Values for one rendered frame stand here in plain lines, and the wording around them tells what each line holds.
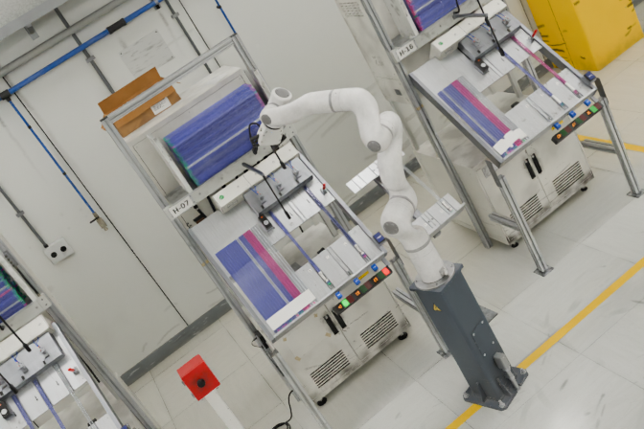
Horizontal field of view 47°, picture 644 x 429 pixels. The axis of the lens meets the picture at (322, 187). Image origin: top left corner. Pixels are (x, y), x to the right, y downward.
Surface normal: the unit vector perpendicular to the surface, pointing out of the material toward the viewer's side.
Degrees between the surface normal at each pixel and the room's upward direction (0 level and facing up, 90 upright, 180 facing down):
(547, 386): 0
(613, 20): 90
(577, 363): 0
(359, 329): 90
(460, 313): 90
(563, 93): 44
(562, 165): 90
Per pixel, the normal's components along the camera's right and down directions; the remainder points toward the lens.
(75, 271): 0.40, 0.19
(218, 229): -0.05, -0.43
